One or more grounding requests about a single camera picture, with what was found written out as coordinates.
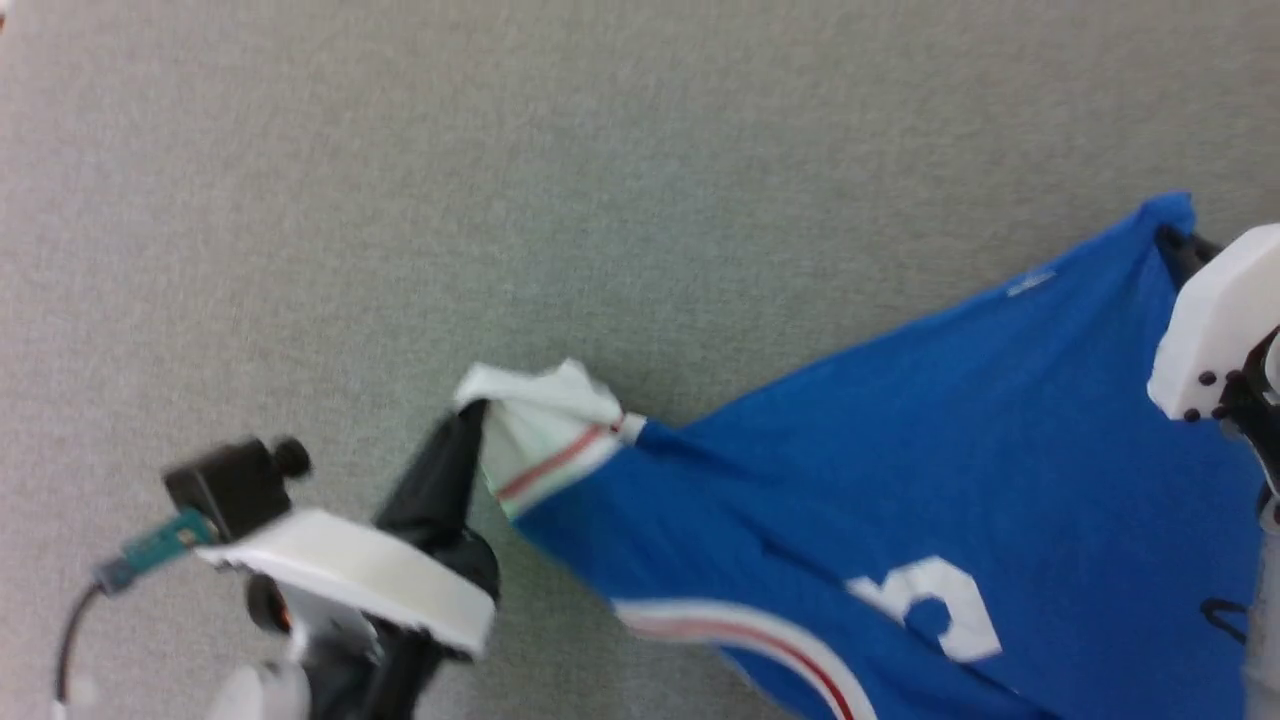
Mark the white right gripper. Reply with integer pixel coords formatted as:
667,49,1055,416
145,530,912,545
1147,224,1280,422

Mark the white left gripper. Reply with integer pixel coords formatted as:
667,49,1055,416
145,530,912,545
195,400,500,661

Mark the blue white red-striped jersey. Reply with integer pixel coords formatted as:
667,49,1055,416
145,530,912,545
455,192,1273,720

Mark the grey fabric sofa seat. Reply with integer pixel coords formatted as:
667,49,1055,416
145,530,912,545
0,0,1280,720

